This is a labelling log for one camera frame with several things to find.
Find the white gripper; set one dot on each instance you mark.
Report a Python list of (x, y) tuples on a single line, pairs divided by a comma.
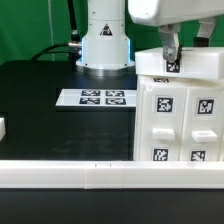
[(169, 14)]

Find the white cabinet top block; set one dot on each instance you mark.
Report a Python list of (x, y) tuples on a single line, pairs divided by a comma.
[(205, 63)]

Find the white cabinet body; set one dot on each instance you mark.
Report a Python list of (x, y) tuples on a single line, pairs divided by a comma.
[(142, 83)]

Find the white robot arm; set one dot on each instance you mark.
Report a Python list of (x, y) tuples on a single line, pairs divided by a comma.
[(185, 28)]

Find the white left fence stub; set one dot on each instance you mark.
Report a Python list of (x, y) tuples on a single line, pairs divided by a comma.
[(2, 128)]

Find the white marker base plate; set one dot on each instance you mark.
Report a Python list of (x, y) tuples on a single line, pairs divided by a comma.
[(97, 98)]

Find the white front fence rail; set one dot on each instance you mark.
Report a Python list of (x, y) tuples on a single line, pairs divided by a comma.
[(111, 174)]

